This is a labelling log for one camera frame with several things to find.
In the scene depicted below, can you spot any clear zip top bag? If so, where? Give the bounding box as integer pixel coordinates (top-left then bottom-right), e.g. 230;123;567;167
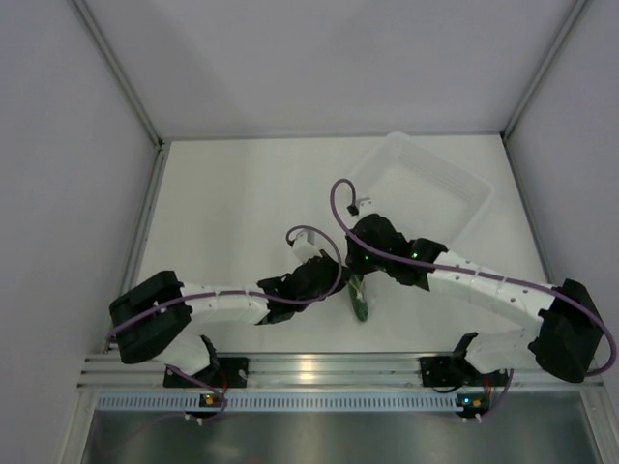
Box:
345;273;376;323

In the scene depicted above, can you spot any green fake cucumber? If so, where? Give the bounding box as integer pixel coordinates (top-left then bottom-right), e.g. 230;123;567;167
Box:
346;277;372;323

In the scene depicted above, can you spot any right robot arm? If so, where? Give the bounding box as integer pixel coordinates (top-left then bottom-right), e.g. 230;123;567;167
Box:
346;214;604;384

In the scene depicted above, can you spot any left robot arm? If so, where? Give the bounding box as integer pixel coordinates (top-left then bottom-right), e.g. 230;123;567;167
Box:
109;253;350;387

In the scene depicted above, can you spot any white perforated plastic basket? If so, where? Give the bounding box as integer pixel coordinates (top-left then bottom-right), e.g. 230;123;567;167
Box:
345;132;494;247

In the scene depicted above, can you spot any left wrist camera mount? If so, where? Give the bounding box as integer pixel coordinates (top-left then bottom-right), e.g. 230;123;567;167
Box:
291;229;322;264

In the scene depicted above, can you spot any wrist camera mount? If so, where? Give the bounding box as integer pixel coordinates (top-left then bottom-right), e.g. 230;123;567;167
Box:
291;229;322;264
347;197;375;219

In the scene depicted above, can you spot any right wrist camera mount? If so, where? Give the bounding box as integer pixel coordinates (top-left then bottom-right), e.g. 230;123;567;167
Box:
347;197;375;219

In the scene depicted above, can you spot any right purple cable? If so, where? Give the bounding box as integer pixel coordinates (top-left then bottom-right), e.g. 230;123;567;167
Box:
329;178;619;377

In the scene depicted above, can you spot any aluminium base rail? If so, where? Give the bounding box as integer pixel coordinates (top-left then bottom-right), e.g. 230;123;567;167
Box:
76;352;605;388

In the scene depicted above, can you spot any left aluminium frame post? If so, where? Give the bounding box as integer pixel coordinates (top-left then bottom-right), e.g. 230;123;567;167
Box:
68;0;168;294

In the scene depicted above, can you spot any slotted cable duct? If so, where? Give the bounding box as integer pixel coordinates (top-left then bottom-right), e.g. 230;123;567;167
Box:
96;391;473;413

